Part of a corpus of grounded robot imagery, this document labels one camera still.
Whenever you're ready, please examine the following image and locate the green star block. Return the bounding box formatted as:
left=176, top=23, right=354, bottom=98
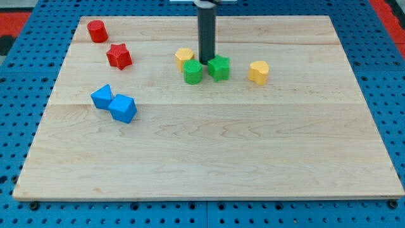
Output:
left=208, top=55, right=230, bottom=82

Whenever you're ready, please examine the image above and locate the light wooden board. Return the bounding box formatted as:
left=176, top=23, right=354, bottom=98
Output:
left=13, top=16, right=404, bottom=201

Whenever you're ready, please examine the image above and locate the red star block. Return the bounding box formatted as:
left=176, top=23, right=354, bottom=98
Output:
left=106, top=43, right=133, bottom=70

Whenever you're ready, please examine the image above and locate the green cylinder block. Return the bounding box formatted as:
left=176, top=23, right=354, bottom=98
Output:
left=183, top=60, right=202, bottom=85

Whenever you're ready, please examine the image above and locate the yellow hexagon block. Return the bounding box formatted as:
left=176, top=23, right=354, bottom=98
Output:
left=175, top=47, right=195, bottom=72

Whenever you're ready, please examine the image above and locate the yellow heart block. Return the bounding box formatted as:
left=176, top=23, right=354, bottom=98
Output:
left=248, top=60, right=270, bottom=86

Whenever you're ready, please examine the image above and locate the blue cube block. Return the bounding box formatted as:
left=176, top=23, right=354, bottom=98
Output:
left=108, top=94, right=137, bottom=124

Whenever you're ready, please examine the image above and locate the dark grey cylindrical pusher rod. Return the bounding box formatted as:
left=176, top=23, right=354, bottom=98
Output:
left=195, top=2, right=216, bottom=65

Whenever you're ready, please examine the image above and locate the blue triangle block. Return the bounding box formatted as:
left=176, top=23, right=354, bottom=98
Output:
left=90, top=84, right=113, bottom=110

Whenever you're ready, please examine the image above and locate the red cylinder block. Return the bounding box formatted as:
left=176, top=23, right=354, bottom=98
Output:
left=87, top=20, right=108, bottom=43

